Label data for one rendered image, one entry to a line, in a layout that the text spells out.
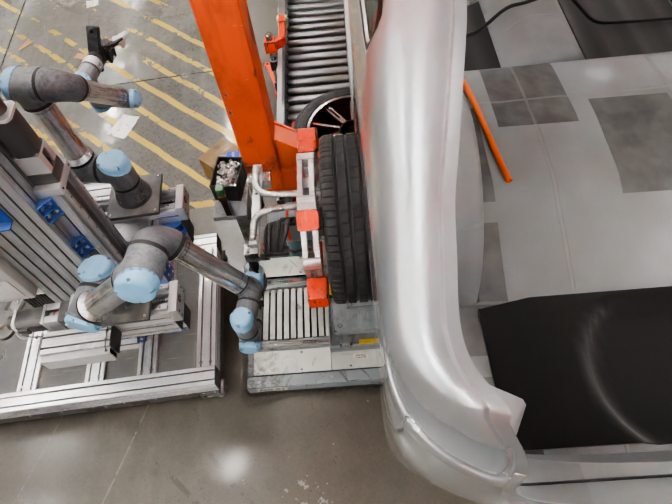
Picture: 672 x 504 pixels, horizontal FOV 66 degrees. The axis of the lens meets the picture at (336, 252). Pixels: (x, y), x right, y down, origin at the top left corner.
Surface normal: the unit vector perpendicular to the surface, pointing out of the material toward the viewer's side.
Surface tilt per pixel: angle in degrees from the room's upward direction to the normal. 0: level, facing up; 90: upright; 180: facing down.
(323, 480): 0
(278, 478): 0
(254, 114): 90
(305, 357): 0
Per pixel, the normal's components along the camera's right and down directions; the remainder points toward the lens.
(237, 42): 0.05, 0.84
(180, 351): -0.07, -0.53
